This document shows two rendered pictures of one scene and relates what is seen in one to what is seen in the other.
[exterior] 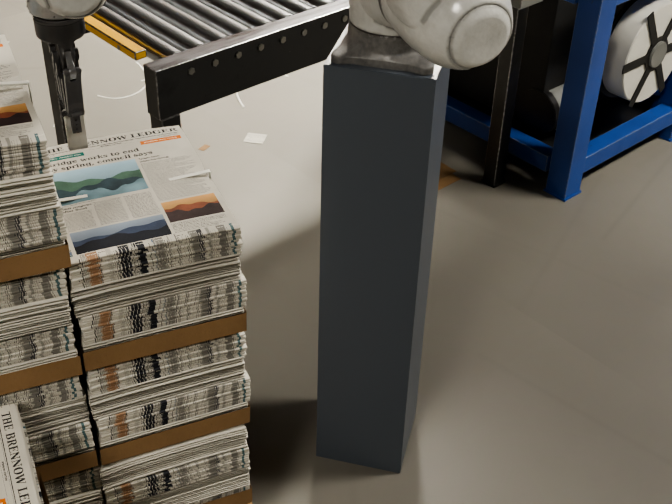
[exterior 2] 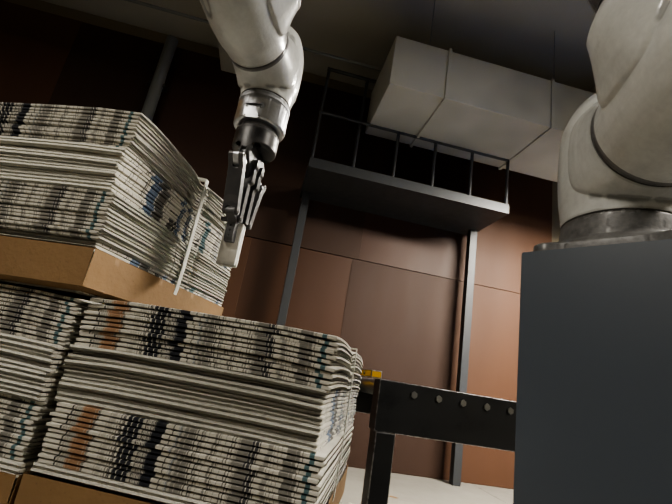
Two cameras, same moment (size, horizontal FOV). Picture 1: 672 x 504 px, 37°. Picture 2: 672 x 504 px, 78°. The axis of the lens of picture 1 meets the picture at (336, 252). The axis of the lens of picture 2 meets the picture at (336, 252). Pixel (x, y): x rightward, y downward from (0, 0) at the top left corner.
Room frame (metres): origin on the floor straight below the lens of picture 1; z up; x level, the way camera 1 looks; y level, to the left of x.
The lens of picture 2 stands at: (1.00, -0.07, 0.79)
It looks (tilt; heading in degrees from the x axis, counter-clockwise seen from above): 16 degrees up; 34
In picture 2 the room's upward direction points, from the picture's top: 10 degrees clockwise
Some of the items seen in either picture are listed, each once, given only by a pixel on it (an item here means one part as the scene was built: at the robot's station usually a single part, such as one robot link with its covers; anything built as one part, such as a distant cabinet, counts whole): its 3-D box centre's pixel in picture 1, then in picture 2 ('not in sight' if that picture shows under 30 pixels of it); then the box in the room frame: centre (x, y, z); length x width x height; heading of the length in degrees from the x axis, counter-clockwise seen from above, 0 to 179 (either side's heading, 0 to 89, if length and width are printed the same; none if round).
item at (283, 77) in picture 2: not in sight; (271, 63); (1.42, 0.42, 1.30); 0.13 x 0.11 x 0.16; 23
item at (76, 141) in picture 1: (75, 129); (230, 244); (1.43, 0.43, 0.96); 0.03 x 0.01 x 0.07; 115
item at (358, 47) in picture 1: (393, 29); (623, 252); (1.70, -0.09, 1.03); 0.22 x 0.18 x 0.06; 167
